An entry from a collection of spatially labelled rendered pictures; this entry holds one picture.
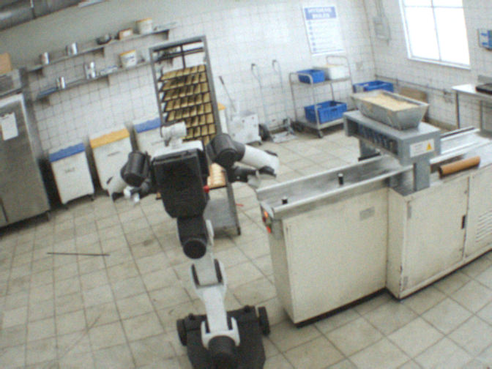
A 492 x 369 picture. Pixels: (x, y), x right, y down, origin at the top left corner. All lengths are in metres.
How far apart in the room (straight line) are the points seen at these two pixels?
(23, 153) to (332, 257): 3.93
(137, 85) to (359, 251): 4.31
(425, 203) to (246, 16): 4.67
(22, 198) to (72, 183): 0.81
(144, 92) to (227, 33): 1.47
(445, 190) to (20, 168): 4.61
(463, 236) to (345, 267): 0.95
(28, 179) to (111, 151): 1.26
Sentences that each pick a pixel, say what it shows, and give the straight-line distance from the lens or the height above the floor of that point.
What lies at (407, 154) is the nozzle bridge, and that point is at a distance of 2.46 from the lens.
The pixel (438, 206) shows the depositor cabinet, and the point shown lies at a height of 0.68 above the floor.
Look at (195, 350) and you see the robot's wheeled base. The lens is 2.65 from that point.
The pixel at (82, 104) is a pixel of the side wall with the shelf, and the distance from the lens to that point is 6.20.
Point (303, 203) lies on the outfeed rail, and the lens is 2.44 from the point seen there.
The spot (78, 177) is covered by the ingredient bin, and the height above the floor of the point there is 0.38.
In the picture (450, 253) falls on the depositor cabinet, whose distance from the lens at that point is 3.10.
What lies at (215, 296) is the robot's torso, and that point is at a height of 0.46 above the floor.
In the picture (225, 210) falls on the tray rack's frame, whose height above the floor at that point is 0.15.
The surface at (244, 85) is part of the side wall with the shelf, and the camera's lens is 6.68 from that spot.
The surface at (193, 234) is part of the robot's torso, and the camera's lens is 2.15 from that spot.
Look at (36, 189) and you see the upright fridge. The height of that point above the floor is 0.49.
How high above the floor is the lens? 1.92
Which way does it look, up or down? 22 degrees down
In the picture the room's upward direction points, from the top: 10 degrees counter-clockwise
